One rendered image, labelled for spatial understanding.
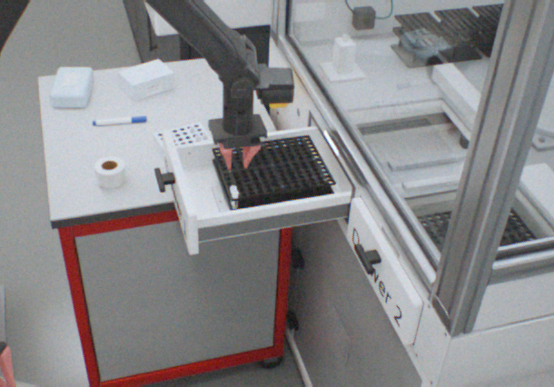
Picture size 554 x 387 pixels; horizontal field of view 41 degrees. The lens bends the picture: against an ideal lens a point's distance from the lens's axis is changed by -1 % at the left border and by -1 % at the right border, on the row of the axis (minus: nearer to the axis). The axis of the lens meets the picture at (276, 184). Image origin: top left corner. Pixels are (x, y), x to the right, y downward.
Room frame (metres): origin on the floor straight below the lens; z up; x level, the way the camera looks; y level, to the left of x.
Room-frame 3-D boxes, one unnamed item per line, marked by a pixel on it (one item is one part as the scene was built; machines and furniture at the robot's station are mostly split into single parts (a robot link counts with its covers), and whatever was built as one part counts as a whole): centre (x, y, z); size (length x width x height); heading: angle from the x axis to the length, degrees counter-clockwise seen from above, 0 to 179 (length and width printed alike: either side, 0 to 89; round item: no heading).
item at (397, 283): (0.98, -0.20, 0.87); 0.29 x 0.02 x 0.11; 19
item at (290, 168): (1.24, 0.01, 0.87); 0.22 x 0.18 x 0.06; 109
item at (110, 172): (1.34, 0.39, 0.78); 0.07 x 0.07 x 0.04
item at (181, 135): (1.47, 0.24, 0.78); 0.12 x 0.08 x 0.04; 119
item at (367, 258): (0.97, -0.18, 0.91); 0.07 x 0.04 x 0.01; 19
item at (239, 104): (1.14, 0.07, 1.14); 0.07 x 0.06 x 0.07; 100
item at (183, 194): (1.18, 0.20, 0.87); 0.29 x 0.02 x 0.11; 19
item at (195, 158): (1.24, 0.00, 0.86); 0.40 x 0.26 x 0.06; 109
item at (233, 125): (1.14, 0.08, 1.08); 0.10 x 0.07 x 0.07; 107
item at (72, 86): (1.69, 0.57, 0.78); 0.15 x 0.10 x 0.04; 5
